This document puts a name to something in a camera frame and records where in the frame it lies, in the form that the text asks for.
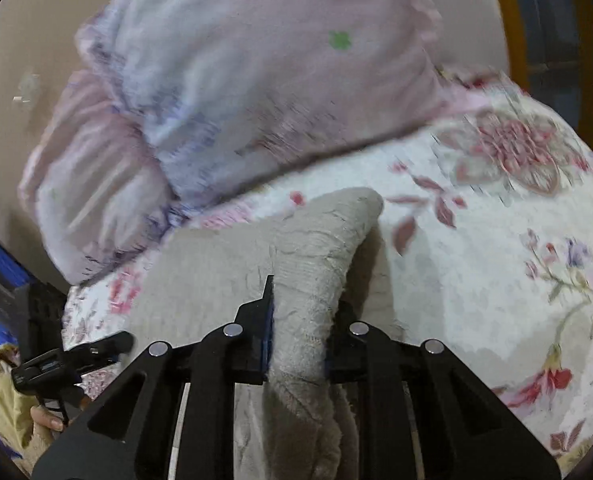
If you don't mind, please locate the white wall switch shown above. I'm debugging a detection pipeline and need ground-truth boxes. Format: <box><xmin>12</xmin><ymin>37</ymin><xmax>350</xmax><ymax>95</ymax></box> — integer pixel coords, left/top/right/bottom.
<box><xmin>12</xmin><ymin>70</ymin><xmax>42</xmax><ymax>110</ymax></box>

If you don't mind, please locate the person's hand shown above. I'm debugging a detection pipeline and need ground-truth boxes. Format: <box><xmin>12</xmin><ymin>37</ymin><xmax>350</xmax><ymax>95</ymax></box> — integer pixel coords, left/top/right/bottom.
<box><xmin>31</xmin><ymin>405</ymin><xmax>68</xmax><ymax>432</ymax></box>

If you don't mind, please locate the floral white bedspread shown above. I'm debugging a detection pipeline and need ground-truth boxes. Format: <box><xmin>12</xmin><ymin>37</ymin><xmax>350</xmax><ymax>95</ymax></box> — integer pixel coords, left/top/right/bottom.
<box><xmin>61</xmin><ymin>64</ymin><xmax>593</xmax><ymax>476</ymax></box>

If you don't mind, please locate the pink lavender tree-print pillow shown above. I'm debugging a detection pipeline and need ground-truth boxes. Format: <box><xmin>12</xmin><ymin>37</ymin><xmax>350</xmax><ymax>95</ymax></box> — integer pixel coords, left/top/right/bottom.
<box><xmin>76</xmin><ymin>0</ymin><xmax>451</xmax><ymax>209</ymax></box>

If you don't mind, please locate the beige knitted garment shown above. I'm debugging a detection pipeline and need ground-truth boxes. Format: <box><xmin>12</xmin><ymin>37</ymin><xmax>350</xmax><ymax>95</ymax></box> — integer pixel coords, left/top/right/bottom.
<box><xmin>126</xmin><ymin>188</ymin><xmax>402</xmax><ymax>479</ymax></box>

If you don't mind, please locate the wooden framed door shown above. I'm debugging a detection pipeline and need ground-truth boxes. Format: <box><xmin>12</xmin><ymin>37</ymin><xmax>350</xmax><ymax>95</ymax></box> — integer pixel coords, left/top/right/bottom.
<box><xmin>498</xmin><ymin>0</ymin><xmax>593</xmax><ymax>150</ymax></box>

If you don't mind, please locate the yellow cloth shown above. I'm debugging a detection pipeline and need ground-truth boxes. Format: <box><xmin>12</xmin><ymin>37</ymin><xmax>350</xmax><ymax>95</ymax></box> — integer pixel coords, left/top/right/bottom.
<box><xmin>0</xmin><ymin>344</ymin><xmax>54</xmax><ymax>477</ymax></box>

